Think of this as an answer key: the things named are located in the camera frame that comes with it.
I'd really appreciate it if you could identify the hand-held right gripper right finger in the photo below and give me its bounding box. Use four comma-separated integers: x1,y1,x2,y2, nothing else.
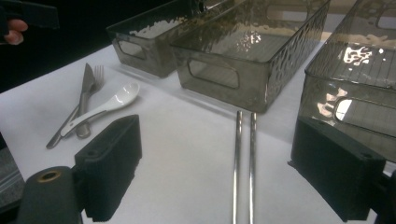
288,116,388,223

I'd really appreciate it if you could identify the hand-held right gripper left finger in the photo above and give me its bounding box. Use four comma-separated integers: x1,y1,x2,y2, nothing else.
74,114,143,223

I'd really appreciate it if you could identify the white ceramic spoon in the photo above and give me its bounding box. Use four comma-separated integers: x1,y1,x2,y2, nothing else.
60,81,141,138

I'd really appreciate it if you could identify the smoky transparent plastic bin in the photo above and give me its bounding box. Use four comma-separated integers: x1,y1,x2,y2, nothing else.
297,0,396,164
170,0,332,114
106,0,225,78

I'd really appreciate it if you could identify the metal table knife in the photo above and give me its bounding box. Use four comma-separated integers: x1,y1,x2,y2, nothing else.
75,63,96,139

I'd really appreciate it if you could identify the metal fork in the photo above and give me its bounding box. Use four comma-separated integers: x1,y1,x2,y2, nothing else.
46,64,106,149

